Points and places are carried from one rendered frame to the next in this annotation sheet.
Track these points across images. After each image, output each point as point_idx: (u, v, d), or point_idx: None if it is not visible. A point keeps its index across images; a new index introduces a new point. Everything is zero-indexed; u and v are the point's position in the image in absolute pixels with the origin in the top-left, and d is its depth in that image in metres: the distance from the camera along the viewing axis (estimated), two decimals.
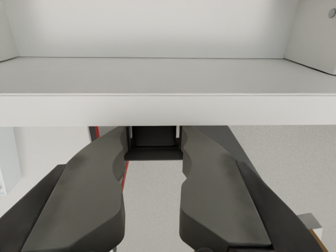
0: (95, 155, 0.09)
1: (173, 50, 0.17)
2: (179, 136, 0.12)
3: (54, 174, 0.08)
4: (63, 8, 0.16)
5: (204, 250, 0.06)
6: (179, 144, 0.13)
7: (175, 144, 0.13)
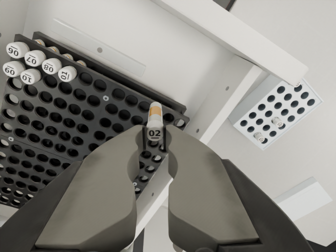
0: (110, 154, 0.10)
1: None
2: (163, 136, 0.12)
3: (71, 170, 0.09)
4: (189, 62, 0.25)
5: (204, 250, 0.06)
6: (164, 145, 0.12)
7: None
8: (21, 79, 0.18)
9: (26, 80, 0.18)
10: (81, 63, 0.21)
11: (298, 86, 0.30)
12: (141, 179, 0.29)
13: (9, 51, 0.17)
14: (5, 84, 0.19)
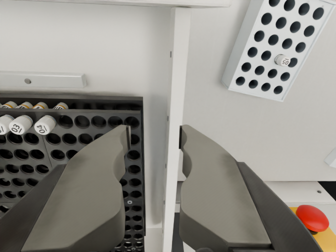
0: (95, 155, 0.09)
1: (29, 8, 0.19)
2: (179, 136, 0.12)
3: (54, 174, 0.08)
4: (125, 46, 0.21)
5: (204, 250, 0.06)
6: (179, 144, 0.13)
7: None
8: None
9: None
10: (7, 104, 0.19)
11: (43, 134, 0.17)
12: (143, 191, 0.26)
13: None
14: None
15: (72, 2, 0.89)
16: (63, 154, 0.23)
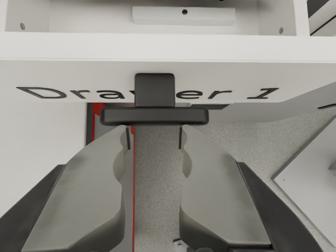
0: (95, 155, 0.09)
1: None
2: (179, 136, 0.12)
3: (54, 174, 0.08)
4: None
5: (204, 250, 0.06)
6: (179, 144, 0.13)
7: (174, 106, 0.14)
8: None
9: None
10: None
11: None
12: None
13: None
14: None
15: None
16: None
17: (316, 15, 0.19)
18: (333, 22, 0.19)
